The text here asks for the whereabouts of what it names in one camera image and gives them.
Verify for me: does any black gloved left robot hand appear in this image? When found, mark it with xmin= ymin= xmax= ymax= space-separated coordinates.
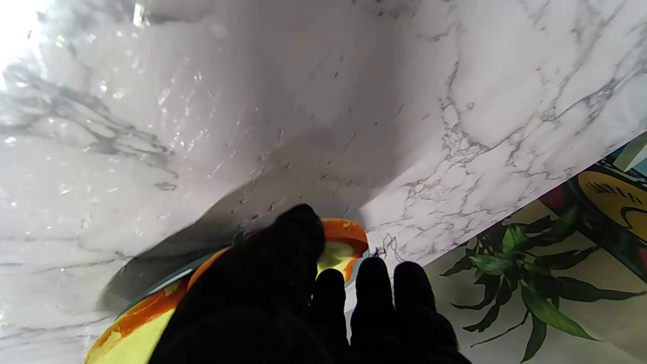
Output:
xmin=149 ymin=204 xmax=471 ymax=364

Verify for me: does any toy toast slice orange crust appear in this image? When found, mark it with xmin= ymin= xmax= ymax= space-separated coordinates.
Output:
xmin=83 ymin=218 xmax=369 ymax=364

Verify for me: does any teal round plate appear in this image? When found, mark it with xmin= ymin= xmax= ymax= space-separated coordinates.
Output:
xmin=115 ymin=249 xmax=372 ymax=316

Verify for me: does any large green potted plant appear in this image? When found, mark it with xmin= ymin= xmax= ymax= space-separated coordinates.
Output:
xmin=440 ymin=205 xmax=647 ymax=362

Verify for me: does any colourful smiley mural banner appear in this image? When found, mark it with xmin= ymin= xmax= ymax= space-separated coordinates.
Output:
xmin=538 ymin=134 xmax=647 ymax=284

